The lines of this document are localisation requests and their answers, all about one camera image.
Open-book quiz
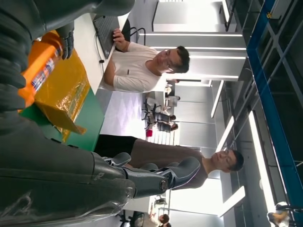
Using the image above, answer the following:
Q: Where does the white table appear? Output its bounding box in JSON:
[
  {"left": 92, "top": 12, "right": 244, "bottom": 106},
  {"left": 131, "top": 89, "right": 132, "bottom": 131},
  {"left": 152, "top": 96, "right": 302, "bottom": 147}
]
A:
[{"left": 73, "top": 12, "right": 130, "bottom": 95}]

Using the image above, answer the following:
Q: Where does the yellow taped cardboard box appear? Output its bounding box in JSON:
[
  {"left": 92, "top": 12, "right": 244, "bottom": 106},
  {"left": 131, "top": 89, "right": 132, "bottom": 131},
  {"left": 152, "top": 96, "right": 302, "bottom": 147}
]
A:
[{"left": 34, "top": 48, "right": 91, "bottom": 143}]

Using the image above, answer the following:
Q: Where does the grey laptop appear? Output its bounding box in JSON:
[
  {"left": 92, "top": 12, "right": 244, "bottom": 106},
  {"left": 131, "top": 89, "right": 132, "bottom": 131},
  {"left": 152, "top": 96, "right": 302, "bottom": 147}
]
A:
[{"left": 92, "top": 16, "right": 121, "bottom": 60}]

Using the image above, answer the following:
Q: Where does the green table mat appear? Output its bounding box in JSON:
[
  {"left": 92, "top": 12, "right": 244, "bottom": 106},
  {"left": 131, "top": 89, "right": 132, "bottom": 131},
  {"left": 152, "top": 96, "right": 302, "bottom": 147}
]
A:
[{"left": 20, "top": 89, "right": 105, "bottom": 153}]

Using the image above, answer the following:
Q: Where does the black office chair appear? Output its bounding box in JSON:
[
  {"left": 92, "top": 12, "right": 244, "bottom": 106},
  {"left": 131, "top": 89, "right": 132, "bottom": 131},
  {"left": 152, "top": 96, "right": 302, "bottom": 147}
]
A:
[{"left": 120, "top": 18, "right": 146, "bottom": 52}]

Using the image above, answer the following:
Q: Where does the person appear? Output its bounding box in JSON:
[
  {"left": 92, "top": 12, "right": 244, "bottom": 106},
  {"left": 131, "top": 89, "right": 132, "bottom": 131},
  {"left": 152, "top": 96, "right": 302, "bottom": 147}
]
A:
[
  {"left": 104, "top": 28, "right": 190, "bottom": 93},
  {"left": 155, "top": 113, "right": 178, "bottom": 123},
  {"left": 94, "top": 134, "right": 244, "bottom": 191},
  {"left": 157, "top": 122, "right": 178, "bottom": 132},
  {"left": 147, "top": 203, "right": 172, "bottom": 227},
  {"left": 267, "top": 202, "right": 293, "bottom": 227}
]

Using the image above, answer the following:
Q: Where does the ceiling strip light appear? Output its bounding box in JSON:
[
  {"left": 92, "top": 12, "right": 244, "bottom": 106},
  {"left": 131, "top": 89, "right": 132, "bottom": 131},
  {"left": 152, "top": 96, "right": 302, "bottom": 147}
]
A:
[
  {"left": 210, "top": 79, "right": 224, "bottom": 119},
  {"left": 218, "top": 186, "right": 246, "bottom": 218},
  {"left": 248, "top": 111, "right": 277, "bottom": 214},
  {"left": 215, "top": 116, "right": 235, "bottom": 153}
]

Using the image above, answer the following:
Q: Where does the blue ceiling beam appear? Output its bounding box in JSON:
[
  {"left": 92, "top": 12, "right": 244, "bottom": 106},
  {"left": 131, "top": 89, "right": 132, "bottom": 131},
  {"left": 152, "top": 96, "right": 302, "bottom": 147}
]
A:
[{"left": 246, "top": 0, "right": 303, "bottom": 221}]

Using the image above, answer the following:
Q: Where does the thin black laptop cable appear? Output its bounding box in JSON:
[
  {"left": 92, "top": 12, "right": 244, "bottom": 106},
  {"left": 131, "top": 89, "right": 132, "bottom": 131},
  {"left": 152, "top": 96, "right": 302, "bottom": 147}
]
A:
[{"left": 94, "top": 31, "right": 106, "bottom": 75}]

